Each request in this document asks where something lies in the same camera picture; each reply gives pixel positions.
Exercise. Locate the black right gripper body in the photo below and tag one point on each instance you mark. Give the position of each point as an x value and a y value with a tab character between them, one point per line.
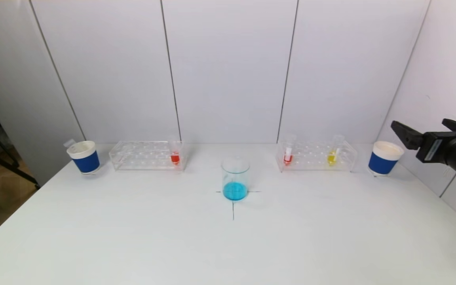
434	146

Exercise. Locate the test tube with yellow liquid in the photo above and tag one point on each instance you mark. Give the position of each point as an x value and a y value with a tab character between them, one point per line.
331	158

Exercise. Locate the test tube with blue liquid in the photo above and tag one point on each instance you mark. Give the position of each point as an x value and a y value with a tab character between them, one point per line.
69	143

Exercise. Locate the clear acrylic test tube rack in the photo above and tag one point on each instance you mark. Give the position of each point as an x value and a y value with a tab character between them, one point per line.
145	156
311	156

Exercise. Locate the labelled test tube red liquid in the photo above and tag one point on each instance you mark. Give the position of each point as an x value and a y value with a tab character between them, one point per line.
287	158

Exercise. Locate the clear glass beaker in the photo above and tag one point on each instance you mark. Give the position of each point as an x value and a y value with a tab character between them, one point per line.
235	190

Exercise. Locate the test tube with red liquid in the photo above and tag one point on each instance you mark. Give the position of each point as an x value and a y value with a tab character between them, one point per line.
175	158

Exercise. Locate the white paper cup blue sleeve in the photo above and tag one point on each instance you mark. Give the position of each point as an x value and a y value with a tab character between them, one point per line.
382	162
86	162

